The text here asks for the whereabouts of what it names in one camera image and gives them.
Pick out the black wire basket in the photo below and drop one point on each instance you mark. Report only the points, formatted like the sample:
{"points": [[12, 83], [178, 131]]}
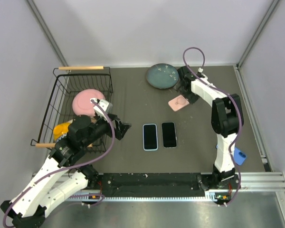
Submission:
{"points": [[72, 91]]}

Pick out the pink round plate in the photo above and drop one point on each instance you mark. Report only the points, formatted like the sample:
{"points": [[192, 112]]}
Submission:
{"points": [[81, 103]]}

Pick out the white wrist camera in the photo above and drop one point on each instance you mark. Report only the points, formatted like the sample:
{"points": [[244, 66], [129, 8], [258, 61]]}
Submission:
{"points": [[200, 73], [101, 106]]}

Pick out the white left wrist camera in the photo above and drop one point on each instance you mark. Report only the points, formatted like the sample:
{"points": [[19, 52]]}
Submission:
{"points": [[101, 106]]}

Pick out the black phone dark screen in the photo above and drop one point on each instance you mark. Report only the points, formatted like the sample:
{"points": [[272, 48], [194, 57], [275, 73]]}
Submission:
{"points": [[150, 136]]}

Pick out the teal phone dark screen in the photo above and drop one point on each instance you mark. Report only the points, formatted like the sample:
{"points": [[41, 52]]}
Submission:
{"points": [[169, 135]]}

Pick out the teal ceramic floral plate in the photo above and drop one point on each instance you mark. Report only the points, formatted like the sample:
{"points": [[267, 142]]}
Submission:
{"points": [[162, 76]]}

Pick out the pink phone case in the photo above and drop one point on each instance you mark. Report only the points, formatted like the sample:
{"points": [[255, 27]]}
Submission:
{"points": [[178, 103]]}

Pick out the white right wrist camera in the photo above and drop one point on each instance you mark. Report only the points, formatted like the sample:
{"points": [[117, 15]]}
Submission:
{"points": [[200, 73]]}

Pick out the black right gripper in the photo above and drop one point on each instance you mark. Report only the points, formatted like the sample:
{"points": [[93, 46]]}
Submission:
{"points": [[191, 98]]}

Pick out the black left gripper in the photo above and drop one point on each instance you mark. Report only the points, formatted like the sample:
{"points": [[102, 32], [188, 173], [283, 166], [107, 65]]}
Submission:
{"points": [[121, 128]]}

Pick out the light blue phone case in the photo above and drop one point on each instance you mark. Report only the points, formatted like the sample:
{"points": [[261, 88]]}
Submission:
{"points": [[150, 137]]}

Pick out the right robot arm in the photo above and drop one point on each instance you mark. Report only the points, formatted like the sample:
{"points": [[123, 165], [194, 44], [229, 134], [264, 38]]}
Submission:
{"points": [[226, 121]]}

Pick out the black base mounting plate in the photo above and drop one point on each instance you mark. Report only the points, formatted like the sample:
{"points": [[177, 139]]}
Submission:
{"points": [[152, 182]]}

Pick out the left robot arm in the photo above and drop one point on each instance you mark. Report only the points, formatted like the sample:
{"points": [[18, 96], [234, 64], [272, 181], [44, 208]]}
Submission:
{"points": [[61, 176]]}

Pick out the yellow cup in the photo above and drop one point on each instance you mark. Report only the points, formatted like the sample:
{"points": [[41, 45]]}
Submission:
{"points": [[60, 130]]}

